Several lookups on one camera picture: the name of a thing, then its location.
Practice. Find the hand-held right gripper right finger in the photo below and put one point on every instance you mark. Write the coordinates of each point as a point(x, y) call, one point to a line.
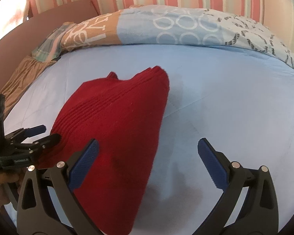
point(212, 164)

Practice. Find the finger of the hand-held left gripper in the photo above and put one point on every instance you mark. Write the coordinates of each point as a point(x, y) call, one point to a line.
point(50, 139)
point(36, 129)

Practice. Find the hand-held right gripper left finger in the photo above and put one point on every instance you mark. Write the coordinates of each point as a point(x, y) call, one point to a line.
point(86, 161)

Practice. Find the red knitted sweater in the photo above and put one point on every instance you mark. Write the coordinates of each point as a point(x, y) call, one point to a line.
point(117, 127)

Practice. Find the person's left hand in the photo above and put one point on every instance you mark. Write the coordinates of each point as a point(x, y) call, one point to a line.
point(1, 183)

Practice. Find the brown crumpled cloth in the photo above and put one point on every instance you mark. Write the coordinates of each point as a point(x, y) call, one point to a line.
point(22, 78)

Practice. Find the bed with light blue sheet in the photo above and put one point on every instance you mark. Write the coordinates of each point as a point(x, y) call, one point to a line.
point(223, 102)

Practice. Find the plaid pillow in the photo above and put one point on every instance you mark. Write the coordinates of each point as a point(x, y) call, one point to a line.
point(51, 46)

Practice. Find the brown headboard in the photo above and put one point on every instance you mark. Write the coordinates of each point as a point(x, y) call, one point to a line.
point(39, 31)

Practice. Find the patterned blue and tan duvet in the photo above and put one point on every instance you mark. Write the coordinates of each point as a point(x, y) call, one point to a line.
point(161, 27)

